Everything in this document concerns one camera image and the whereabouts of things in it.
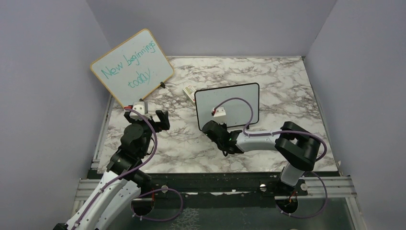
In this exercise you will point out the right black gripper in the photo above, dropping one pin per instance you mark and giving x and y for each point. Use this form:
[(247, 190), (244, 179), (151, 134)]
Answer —
[(223, 125)]

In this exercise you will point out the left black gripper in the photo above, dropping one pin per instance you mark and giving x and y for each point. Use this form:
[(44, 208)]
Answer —
[(163, 124)]

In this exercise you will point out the black-framed whiteboard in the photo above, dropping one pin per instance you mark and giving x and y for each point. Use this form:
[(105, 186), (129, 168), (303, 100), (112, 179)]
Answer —
[(240, 102)]

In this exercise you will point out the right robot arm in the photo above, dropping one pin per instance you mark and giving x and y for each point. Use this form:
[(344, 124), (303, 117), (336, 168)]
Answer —
[(299, 147)]

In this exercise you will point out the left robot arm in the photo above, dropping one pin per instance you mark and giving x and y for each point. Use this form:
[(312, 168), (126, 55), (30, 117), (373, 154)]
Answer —
[(123, 180)]

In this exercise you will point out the wood-framed whiteboard with writing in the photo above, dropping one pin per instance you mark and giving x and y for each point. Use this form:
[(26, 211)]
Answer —
[(134, 69)]

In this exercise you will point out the small green white box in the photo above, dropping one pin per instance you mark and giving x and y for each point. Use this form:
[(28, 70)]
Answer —
[(189, 92)]

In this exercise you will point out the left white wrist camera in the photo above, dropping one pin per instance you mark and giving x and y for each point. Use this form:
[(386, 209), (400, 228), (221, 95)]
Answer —
[(141, 107)]

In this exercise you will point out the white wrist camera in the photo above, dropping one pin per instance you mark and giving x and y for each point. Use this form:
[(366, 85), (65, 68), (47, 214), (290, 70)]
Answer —
[(219, 115), (141, 107)]

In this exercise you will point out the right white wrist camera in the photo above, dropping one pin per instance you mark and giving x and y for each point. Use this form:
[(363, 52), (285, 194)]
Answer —
[(219, 115)]

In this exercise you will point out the black metal base rail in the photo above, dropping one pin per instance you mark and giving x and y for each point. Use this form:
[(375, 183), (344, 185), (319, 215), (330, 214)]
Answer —
[(218, 190)]

